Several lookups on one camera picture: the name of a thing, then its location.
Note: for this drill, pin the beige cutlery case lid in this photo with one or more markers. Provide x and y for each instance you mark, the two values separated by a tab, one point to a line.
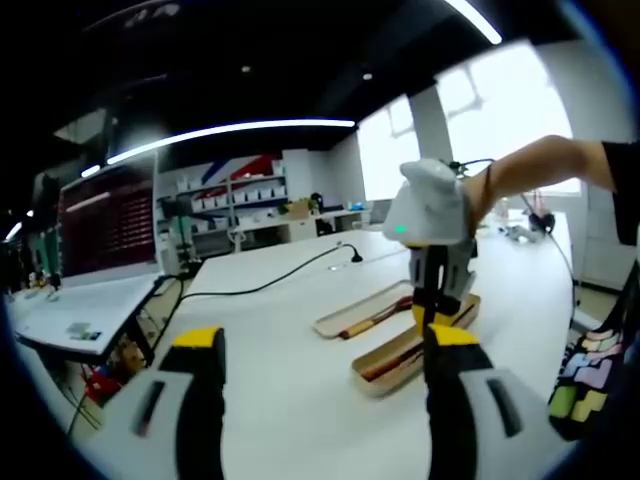
360	310

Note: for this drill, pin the straight ceiling light strip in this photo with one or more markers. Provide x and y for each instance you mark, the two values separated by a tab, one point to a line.
225	132

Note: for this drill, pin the colourful block printed trousers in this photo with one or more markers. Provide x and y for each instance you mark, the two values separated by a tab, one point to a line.
585	385

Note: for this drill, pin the curved ceiling light strip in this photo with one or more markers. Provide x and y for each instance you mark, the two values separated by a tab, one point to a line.
477	20

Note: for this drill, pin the cardboard box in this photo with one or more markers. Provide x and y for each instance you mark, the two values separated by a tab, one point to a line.
299	209

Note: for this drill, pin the white laptop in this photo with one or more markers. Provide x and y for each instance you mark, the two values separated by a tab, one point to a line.
107	225

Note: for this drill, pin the wooden spoon utensil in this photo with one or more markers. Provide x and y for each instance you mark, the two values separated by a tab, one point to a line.
362	327

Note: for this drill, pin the beige cutlery case base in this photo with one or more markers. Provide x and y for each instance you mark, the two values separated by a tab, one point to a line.
385	382

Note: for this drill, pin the white office chair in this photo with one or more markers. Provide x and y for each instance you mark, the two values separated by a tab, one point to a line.
237	239

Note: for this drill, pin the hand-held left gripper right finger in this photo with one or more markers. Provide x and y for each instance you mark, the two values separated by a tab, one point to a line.
480	430

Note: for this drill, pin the white desk with drawers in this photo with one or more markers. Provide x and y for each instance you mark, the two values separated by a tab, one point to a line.
295	227

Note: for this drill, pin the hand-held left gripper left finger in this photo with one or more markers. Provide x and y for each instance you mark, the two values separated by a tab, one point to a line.
160	430

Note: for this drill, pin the shelf with white bins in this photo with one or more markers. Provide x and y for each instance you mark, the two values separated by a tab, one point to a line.
240	197

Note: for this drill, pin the black camera stand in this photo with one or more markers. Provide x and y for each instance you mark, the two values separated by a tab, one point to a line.
182	230

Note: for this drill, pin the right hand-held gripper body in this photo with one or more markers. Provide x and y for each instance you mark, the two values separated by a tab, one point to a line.
430	205

